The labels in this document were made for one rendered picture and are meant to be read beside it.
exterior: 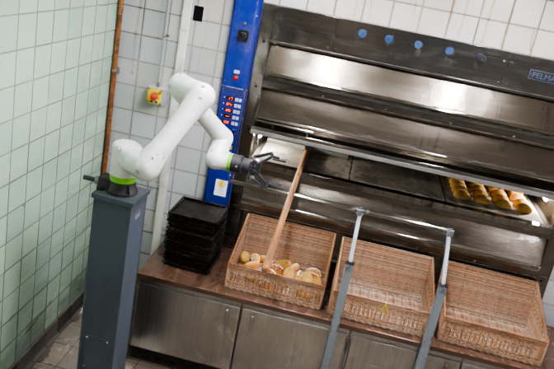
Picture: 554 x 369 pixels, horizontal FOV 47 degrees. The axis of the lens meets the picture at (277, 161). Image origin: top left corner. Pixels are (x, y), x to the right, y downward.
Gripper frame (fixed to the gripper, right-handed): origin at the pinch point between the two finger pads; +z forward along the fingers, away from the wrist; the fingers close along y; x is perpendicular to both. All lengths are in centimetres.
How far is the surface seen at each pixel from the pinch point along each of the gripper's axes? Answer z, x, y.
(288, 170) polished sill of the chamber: -1, -55, 16
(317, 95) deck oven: 7, -55, -32
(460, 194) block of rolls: 102, -70, 12
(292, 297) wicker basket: 18, -7, 71
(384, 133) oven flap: 49, -54, -19
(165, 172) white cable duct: -75, -54, 34
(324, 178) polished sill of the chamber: 21, -55, 16
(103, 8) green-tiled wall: -116, -35, -59
